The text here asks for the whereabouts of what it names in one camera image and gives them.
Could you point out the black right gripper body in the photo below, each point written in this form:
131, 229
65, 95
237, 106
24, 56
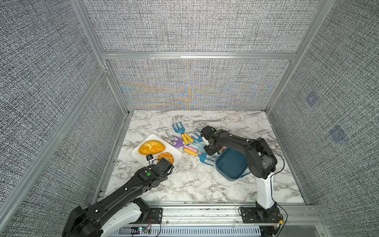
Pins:
208, 149

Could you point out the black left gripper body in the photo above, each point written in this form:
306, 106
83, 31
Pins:
165, 177

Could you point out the light blue rake white handle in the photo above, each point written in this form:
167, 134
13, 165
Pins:
199, 146

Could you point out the purple rake pink handle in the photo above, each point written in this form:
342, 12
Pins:
177, 142

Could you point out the teal storage box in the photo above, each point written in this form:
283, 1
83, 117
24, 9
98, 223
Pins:
232, 164

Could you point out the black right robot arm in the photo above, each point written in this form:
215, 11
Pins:
260, 159

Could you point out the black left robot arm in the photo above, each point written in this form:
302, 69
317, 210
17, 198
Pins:
90, 222

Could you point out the white rectangular plate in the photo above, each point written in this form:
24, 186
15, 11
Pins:
178, 155

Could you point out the glazed ring donut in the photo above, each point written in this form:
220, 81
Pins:
167, 156

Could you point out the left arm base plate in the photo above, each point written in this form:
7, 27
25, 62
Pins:
153, 215

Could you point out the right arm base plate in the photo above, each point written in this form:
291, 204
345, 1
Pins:
257, 215

